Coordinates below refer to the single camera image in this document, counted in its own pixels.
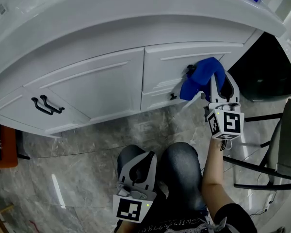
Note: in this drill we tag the orange sofa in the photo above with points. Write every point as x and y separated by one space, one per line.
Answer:
8 149

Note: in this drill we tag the person's left leg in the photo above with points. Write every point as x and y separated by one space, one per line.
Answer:
126 156

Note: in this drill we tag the person's right forearm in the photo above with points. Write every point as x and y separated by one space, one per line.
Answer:
213 173

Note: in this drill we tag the person's right leg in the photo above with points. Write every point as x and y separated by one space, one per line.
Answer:
182 169

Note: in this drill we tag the person's black lace-print shirt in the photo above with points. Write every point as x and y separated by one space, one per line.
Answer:
174 226

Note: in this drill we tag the large white drawer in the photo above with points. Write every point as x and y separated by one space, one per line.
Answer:
165 69

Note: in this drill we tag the white cabinet door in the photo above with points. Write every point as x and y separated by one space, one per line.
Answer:
92 86
14 115

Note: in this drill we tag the white vanity cabinet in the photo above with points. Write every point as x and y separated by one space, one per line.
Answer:
135 13

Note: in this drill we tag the person's left forearm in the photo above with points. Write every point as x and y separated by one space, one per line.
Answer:
129 227

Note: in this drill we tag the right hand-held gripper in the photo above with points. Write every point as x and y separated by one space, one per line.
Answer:
230 125

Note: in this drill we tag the blue cloth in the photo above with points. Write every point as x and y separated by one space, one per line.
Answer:
201 76

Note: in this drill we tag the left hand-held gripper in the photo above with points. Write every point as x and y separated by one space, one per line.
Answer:
127 209

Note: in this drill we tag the grey chair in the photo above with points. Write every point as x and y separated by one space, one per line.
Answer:
288 142

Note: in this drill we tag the wooden stool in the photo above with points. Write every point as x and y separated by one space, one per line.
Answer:
4 208

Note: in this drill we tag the person's leg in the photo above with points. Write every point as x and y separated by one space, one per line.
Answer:
182 169
126 156

